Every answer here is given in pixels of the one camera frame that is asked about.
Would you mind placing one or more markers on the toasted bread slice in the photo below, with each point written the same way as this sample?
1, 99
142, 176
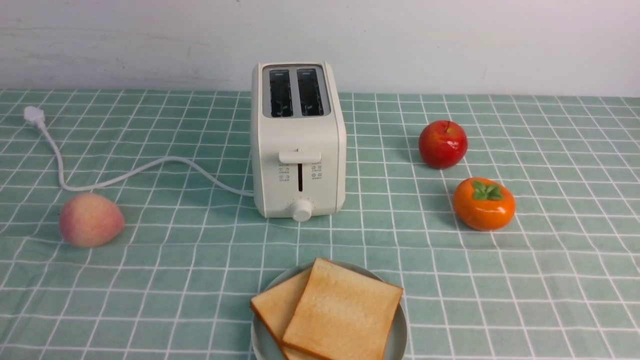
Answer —
273, 310
342, 314

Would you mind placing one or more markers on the white two-slot toaster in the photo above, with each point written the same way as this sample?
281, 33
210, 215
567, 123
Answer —
297, 141

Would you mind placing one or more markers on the red apple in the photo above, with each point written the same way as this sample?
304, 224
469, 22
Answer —
442, 144

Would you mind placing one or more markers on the orange persimmon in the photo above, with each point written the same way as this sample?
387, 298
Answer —
483, 204

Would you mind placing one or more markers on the light green plate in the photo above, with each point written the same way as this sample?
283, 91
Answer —
399, 334

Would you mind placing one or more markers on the pink peach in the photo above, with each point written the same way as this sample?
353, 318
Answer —
90, 220

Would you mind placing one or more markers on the green checkered tablecloth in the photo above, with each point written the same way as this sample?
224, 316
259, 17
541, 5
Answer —
559, 282

